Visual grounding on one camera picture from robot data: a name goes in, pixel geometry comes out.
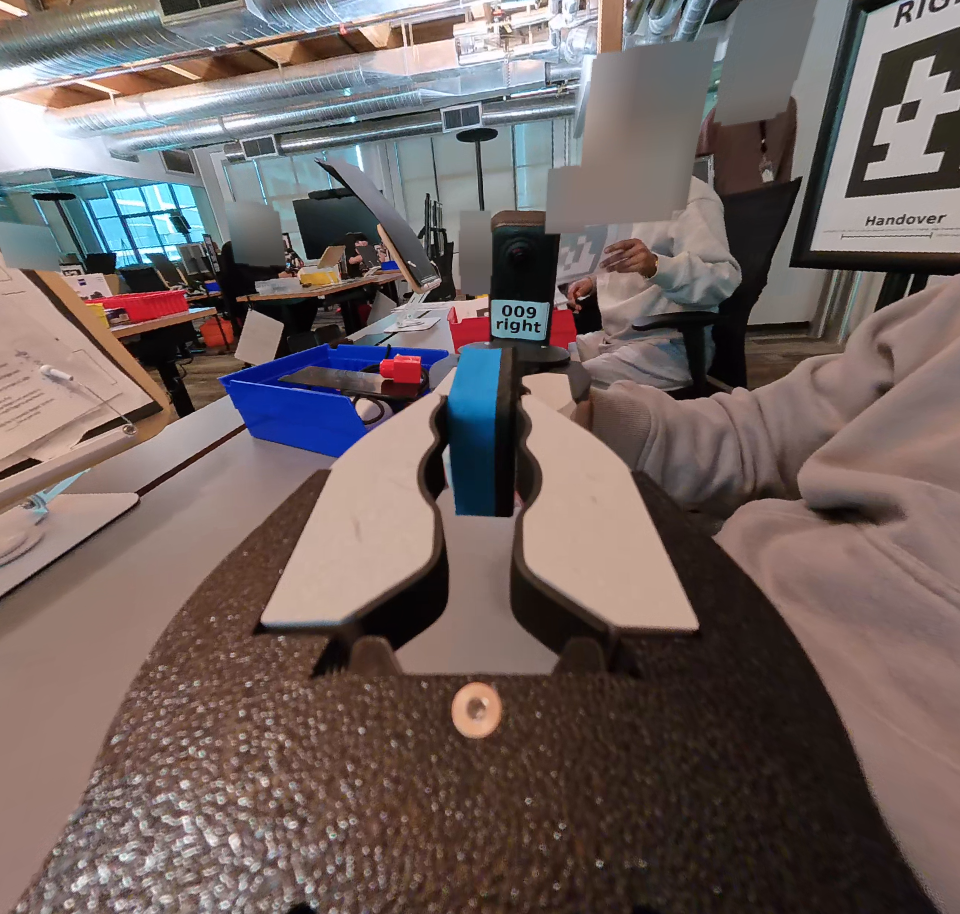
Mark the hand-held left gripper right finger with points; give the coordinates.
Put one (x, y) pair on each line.
(600, 546)

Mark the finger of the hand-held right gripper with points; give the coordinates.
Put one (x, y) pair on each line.
(445, 380)
(547, 389)

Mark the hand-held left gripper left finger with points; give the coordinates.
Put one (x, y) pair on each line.
(360, 539)

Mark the red plastic block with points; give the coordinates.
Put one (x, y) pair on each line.
(405, 368)

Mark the blue and black block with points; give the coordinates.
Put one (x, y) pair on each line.
(472, 441)

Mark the blue plastic bin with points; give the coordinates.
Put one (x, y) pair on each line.
(300, 419)

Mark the person's right forearm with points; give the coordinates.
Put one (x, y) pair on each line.
(750, 434)

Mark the grey desk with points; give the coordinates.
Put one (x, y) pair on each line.
(112, 629)

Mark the red storage bin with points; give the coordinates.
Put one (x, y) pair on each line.
(469, 333)
(142, 306)

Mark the marker print paper sheet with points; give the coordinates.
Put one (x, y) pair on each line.
(592, 254)

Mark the black floor lamp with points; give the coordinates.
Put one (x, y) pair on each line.
(52, 196)
(478, 134)

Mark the background wooden table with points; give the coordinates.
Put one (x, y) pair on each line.
(165, 319)
(322, 290)

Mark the yellow storage bin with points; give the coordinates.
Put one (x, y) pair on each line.
(319, 276)

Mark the small board on white stand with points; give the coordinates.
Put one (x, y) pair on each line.
(259, 336)

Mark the black office chair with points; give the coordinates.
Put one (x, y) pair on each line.
(757, 254)

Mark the printed instruction sheets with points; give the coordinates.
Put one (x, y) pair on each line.
(45, 374)

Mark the framed marker sign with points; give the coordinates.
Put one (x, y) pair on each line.
(900, 141)

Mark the silver ventilation duct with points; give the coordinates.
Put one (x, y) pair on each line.
(90, 44)
(300, 96)

